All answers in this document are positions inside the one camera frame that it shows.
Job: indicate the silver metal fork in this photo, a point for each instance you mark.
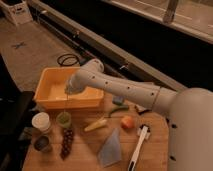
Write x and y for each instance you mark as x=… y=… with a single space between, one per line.
x=67 y=96

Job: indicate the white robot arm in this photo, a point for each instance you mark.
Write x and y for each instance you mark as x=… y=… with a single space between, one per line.
x=190 y=113

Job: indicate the green plastic cup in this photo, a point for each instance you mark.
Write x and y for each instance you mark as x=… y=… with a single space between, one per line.
x=63 y=119

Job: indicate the white paper cup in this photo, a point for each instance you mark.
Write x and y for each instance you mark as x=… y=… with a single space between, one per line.
x=41 y=121

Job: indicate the small metal cup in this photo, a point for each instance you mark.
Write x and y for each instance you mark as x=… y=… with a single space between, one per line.
x=42 y=144

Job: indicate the blue sponge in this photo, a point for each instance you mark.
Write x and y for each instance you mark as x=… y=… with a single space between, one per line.
x=118 y=100

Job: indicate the green toy pepper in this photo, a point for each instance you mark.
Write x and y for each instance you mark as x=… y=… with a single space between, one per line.
x=117 y=108

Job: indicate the brown black whiteboard eraser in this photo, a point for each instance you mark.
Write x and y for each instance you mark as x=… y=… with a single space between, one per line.
x=141 y=110

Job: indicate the orange toy peach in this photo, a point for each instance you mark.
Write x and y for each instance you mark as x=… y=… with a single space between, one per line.
x=127 y=122

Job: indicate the yellow plastic tub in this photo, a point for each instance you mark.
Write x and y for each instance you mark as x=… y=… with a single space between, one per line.
x=50 y=91

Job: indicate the bunch of dark grapes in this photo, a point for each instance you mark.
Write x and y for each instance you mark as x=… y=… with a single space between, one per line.
x=68 y=137

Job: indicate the blue folded cloth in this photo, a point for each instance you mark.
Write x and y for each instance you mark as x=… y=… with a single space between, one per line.
x=110 y=152

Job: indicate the black chair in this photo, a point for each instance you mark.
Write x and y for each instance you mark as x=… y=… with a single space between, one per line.
x=15 y=110

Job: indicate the white storage crate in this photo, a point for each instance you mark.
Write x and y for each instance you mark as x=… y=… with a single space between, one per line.
x=17 y=14

